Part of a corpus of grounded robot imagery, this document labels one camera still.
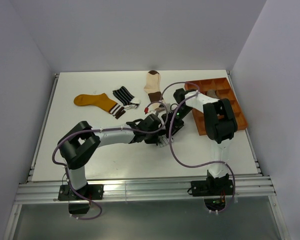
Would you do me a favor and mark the aluminium frame rail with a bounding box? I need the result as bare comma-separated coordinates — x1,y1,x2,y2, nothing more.
14,174,276,205

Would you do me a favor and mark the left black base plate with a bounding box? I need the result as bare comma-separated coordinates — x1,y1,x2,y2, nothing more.
57,184,104,201

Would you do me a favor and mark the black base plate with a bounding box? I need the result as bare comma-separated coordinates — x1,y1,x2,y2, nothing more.
187,178,235,197
57,184,104,201

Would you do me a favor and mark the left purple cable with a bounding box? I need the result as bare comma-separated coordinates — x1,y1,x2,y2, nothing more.
51,99,170,221

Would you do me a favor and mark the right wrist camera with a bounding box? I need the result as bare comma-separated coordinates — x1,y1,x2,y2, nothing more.
158,103,175,113

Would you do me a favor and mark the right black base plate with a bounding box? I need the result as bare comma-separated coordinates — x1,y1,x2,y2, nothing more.
187,178,235,197

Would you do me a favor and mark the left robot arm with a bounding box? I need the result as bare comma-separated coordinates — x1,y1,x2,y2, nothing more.
58,114,166,200

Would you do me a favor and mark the grey rolled sock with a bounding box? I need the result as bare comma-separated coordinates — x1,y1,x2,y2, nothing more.
206,89,219,99

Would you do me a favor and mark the purple cable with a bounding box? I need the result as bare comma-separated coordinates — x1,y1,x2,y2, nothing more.
51,99,170,221
161,81,237,213

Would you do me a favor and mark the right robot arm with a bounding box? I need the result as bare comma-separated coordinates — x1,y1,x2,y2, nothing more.
166,88,238,195

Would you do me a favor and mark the mustard yellow sock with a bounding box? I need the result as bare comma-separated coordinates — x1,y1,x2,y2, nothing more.
73,93,126,119

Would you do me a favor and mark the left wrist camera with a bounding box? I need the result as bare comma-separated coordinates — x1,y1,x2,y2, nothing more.
144,103,160,115

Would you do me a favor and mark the wooden compartment tray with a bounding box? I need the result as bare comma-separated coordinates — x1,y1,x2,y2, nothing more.
190,77,248,136

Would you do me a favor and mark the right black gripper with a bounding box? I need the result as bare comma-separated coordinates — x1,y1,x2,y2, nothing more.
161,106,194,139

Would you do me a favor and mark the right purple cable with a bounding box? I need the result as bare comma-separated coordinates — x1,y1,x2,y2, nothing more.
161,81,237,213

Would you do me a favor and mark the cream brown sock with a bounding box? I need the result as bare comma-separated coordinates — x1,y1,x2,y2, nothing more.
143,70,166,113

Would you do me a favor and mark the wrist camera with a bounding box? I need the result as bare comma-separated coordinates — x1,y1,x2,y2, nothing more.
158,103,175,113
144,103,160,115

